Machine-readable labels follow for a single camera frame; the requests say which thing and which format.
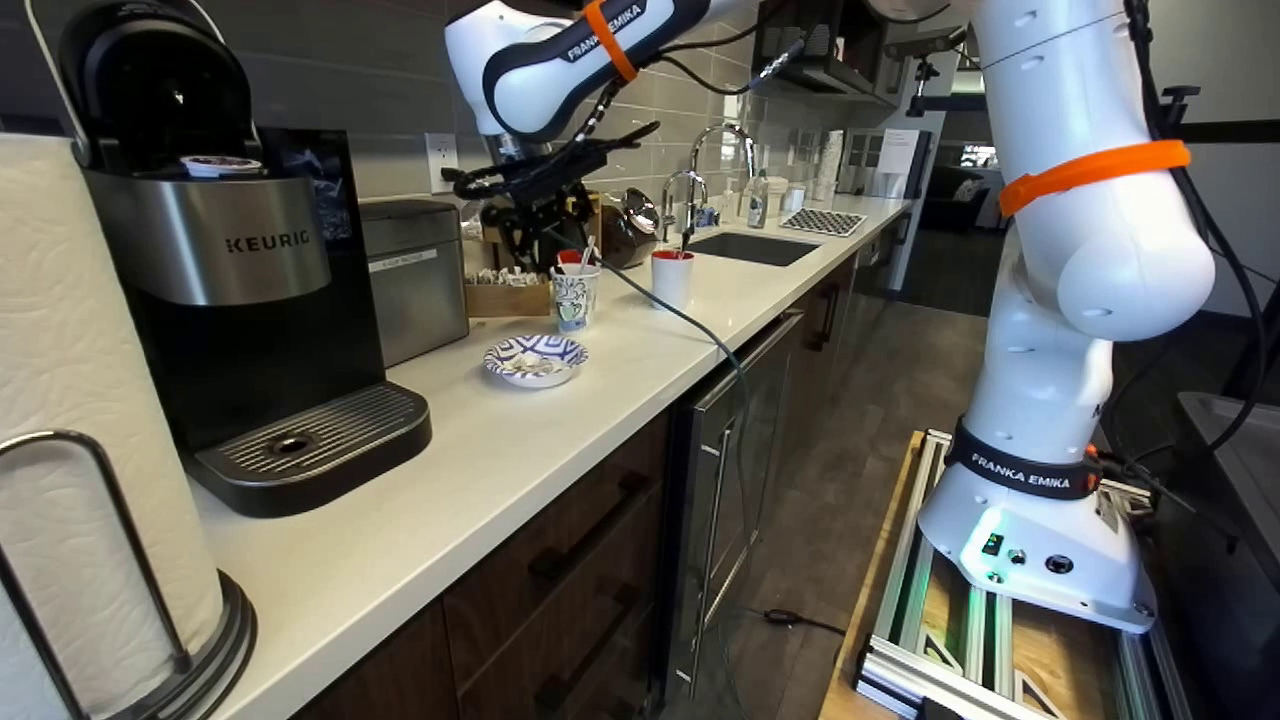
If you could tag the black wire towel holder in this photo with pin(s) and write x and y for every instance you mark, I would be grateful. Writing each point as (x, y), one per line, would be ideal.
(110, 602)

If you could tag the dishwasher front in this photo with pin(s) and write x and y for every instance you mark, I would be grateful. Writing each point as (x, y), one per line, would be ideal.
(724, 465)

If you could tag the dark wooden cabinet drawers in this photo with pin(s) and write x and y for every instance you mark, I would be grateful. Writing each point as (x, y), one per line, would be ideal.
(554, 627)

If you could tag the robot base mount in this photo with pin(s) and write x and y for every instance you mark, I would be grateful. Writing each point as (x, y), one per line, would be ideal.
(1014, 530)

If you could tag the blue patterned paper plate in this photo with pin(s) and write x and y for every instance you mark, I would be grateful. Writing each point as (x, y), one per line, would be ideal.
(532, 361)

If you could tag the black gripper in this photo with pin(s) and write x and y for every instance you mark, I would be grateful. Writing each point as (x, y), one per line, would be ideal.
(541, 207)

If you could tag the kitchen sink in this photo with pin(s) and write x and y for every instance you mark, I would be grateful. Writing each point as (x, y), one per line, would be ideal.
(753, 248)

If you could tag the red and white cup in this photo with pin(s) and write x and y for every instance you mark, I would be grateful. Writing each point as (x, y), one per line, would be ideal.
(673, 279)

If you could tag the stainless steel box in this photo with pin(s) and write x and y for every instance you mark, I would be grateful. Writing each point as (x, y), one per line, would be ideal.
(417, 275)

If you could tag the wooden organizer box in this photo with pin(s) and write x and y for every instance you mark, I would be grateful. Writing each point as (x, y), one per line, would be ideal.
(505, 293)

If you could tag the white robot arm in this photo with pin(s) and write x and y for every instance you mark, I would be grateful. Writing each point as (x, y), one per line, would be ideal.
(1100, 240)

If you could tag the paper towel roll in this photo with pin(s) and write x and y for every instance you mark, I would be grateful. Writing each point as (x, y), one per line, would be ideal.
(68, 359)

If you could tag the chrome faucet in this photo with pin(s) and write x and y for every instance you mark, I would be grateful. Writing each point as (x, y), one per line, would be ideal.
(702, 174)

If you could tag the black Keurig coffee maker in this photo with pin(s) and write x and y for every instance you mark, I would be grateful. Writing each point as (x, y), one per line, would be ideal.
(240, 257)

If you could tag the patterned paper cup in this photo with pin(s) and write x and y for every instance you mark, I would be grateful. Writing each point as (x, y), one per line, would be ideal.
(574, 296)

